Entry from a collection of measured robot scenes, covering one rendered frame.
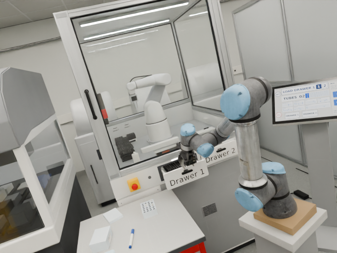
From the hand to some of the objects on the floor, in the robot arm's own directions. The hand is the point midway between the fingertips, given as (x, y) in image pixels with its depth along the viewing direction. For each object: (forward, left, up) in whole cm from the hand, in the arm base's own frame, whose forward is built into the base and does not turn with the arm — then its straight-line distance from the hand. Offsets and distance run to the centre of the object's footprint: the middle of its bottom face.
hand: (185, 164), depth 153 cm
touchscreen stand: (-42, -87, -101) cm, 140 cm away
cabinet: (+60, -33, -96) cm, 118 cm away
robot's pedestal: (-51, +4, -98) cm, 111 cm away
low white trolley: (+14, +45, -94) cm, 105 cm away
